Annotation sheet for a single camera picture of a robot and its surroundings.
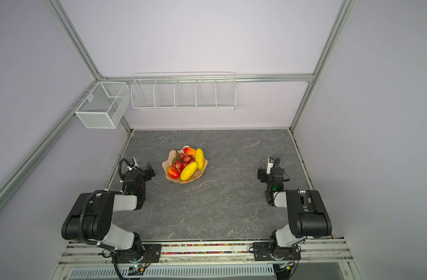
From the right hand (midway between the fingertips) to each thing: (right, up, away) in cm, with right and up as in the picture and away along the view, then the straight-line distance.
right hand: (270, 168), depth 94 cm
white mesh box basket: (-94, +35, +5) cm, 100 cm away
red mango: (-45, +9, +6) cm, 46 cm away
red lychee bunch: (-49, +4, +2) cm, 50 cm away
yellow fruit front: (-44, -1, -2) cm, 45 cm away
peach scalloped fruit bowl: (-58, +2, +5) cm, 58 cm away
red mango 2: (-53, -2, -2) cm, 53 cm away
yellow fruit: (-39, +5, +2) cm, 40 cm away
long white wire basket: (-47, +44, +5) cm, 64 cm away
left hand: (-70, +1, -2) cm, 70 cm away
